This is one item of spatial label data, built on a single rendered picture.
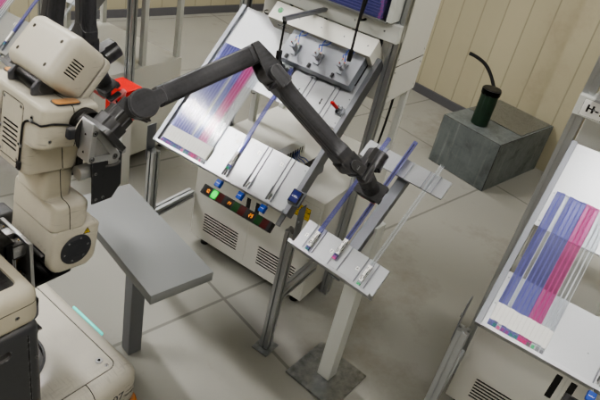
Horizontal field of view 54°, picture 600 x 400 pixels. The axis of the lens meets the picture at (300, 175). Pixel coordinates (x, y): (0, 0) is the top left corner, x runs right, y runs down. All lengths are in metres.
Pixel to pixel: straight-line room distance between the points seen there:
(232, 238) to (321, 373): 0.78
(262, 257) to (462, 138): 2.03
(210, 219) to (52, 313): 0.94
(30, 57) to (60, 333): 1.04
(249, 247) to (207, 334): 0.46
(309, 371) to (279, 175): 0.87
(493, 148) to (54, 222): 3.10
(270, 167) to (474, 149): 2.28
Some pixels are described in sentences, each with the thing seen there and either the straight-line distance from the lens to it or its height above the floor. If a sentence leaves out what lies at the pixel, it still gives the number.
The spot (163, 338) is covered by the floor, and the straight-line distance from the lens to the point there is 2.64.
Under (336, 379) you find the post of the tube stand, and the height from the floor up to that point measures 0.01.
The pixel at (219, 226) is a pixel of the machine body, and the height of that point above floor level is 0.20.
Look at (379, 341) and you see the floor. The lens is 2.85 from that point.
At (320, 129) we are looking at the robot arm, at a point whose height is 1.19.
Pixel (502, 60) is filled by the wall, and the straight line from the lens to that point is 5.27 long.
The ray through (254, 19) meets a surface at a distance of 2.63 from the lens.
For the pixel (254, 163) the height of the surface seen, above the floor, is 0.79.
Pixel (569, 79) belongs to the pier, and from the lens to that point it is 4.81.
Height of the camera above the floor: 1.95
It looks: 30 degrees down
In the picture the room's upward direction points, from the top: 13 degrees clockwise
